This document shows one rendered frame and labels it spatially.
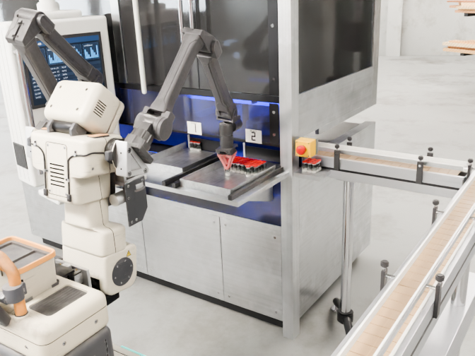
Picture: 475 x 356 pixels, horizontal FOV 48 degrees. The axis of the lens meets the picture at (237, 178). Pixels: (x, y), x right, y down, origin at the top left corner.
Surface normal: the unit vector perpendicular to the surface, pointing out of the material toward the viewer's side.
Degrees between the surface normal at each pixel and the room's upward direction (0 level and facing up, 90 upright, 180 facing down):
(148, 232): 90
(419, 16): 90
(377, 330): 0
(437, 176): 90
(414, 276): 0
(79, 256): 82
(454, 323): 0
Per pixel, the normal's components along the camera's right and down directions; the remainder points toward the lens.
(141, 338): -0.04, -0.94
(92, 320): 0.84, 0.15
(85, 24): 0.70, 0.22
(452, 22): -0.30, 0.33
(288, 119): -0.56, 0.30
